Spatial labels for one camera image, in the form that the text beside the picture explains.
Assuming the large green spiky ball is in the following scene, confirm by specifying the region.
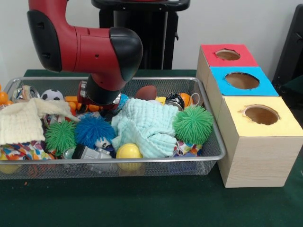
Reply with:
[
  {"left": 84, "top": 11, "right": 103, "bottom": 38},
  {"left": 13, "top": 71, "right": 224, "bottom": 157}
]
[{"left": 45, "top": 120, "right": 78, "bottom": 157}]

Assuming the plain yellow ball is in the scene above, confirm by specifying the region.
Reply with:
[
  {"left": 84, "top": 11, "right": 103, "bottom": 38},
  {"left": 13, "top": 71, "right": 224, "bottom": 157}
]
[{"left": 116, "top": 143, "right": 143, "bottom": 171}]

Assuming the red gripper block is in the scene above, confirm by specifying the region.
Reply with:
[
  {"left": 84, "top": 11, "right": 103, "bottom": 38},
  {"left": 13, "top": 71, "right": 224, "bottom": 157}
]
[{"left": 77, "top": 96, "right": 119, "bottom": 111}]

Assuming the shallow clear mesh bin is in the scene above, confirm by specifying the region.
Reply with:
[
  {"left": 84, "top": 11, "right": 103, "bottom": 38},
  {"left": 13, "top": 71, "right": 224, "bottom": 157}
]
[{"left": 0, "top": 77, "right": 227, "bottom": 180}]

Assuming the mint ribbed cloth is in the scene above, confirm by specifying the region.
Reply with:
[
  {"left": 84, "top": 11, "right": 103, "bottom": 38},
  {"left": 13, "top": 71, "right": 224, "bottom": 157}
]
[{"left": 110, "top": 97, "right": 180, "bottom": 158}]

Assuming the wooden box with three holes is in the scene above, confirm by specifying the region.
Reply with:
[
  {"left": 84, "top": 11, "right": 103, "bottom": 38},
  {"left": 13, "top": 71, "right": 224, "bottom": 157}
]
[{"left": 195, "top": 44, "right": 303, "bottom": 189}]

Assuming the clear packet with blue print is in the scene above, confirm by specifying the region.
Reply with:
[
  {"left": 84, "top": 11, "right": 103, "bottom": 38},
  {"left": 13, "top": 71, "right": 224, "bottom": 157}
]
[{"left": 79, "top": 111, "right": 101, "bottom": 120}]

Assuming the small brown football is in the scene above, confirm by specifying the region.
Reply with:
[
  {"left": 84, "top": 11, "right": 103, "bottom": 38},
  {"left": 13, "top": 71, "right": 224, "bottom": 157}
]
[{"left": 135, "top": 85, "right": 158, "bottom": 100}]

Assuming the black upright panel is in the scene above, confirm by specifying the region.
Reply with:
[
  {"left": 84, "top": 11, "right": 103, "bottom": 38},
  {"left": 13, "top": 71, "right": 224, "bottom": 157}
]
[{"left": 272, "top": 3, "right": 303, "bottom": 83}]

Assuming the cream ribbed cloth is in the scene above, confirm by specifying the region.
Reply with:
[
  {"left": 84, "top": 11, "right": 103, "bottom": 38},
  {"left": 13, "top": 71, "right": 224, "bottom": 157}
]
[{"left": 0, "top": 98, "right": 81, "bottom": 145}]

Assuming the small soccer ball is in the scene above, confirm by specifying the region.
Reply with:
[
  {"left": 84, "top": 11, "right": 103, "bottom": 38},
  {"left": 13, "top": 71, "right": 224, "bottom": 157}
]
[{"left": 41, "top": 89, "right": 64, "bottom": 101}]

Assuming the long orange block with holes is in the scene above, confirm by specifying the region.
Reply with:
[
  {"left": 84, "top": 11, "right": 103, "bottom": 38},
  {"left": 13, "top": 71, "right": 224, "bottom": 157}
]
[{"left": 64, "top": 95, "right": 105, "bottom": 112}]

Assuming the blue spiky toy with face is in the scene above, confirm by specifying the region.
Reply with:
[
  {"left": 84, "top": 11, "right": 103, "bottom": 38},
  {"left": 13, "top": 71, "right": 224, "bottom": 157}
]
[{"left": 74, "top": 116, "right": 116, "bottom": 151}]

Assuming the colourful globe ball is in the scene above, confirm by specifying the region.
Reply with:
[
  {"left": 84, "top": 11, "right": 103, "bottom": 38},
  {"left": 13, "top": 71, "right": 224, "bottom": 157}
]
[{"left": 119, "top": 94, "right": 130, "bottom": 108}]

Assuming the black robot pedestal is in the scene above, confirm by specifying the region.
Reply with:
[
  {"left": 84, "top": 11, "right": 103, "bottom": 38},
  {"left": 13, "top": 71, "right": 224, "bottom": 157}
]
[{"left": 91, "top": 0, "right": 191, "bottom": 70}]

